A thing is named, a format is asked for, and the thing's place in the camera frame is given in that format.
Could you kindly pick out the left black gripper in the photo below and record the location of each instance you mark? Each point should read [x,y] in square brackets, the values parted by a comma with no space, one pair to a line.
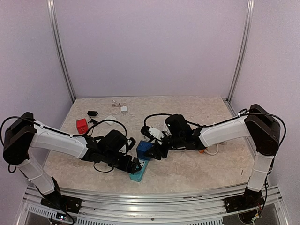
[131,168]

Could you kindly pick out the aluminium frame post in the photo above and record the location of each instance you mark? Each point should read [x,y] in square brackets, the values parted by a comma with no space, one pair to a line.
[59,49]
[242,50]

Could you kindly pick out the left aluminium frame post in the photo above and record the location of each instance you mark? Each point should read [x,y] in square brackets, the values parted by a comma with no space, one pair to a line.
[59,49]

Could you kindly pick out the aluminium front rail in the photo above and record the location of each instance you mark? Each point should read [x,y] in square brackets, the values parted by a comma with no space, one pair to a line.
[200,207]

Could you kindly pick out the white power adapter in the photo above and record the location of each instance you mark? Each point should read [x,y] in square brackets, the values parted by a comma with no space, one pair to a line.
[110,120]

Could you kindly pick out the right aluminium frame post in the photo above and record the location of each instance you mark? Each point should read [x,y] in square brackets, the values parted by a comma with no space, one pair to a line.
[242,50]

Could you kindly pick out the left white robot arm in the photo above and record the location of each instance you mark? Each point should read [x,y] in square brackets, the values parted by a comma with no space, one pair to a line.
[27,132]

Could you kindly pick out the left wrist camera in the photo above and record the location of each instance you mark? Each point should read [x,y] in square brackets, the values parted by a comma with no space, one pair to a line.
[128,146]

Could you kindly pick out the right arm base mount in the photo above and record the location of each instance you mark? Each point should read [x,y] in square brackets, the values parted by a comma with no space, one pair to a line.
[247,200]

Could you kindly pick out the teal power strip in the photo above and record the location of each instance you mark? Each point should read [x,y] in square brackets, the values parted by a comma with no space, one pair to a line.
[138,176]

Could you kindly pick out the black charger plug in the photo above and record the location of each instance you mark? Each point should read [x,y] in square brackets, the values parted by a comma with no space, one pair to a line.
[92,113]

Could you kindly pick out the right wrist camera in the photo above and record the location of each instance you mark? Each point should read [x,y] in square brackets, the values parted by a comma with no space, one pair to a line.
[152,133]

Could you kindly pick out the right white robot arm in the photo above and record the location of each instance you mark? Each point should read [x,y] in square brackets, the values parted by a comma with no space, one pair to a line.
[266,130]

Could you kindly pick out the blue cube socket adapter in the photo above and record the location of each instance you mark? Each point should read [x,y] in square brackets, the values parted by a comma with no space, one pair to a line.
[142,147]

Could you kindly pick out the red cube socket adapter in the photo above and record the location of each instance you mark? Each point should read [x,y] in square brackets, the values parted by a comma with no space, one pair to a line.
[82,126]

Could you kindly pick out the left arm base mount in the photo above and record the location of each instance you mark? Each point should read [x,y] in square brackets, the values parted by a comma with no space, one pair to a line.
[61,202]

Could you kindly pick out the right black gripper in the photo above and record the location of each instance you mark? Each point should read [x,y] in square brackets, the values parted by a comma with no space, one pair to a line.
[156,150]

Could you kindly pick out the small white charger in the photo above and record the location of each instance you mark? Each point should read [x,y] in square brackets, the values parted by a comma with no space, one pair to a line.
[123,110]

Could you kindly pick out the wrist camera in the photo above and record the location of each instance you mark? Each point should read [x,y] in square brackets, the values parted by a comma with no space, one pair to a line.
[152,133]
[128,146]

